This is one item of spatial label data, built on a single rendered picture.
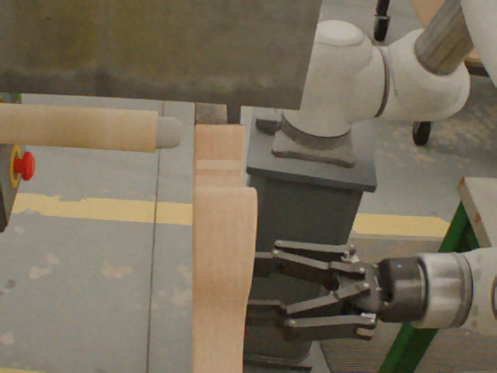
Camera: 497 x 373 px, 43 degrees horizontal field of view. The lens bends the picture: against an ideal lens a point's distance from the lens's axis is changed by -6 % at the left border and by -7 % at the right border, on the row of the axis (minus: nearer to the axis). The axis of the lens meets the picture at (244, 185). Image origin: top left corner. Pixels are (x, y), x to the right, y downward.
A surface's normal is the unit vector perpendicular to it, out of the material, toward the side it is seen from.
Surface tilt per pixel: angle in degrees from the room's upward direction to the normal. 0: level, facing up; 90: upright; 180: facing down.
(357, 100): 89
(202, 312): 96
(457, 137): 0
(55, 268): 0
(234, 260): 86
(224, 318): 91
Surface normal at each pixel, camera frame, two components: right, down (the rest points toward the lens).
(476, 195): 0.13, -0.75
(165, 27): 0.05, 0.66
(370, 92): 0.22, 0.55
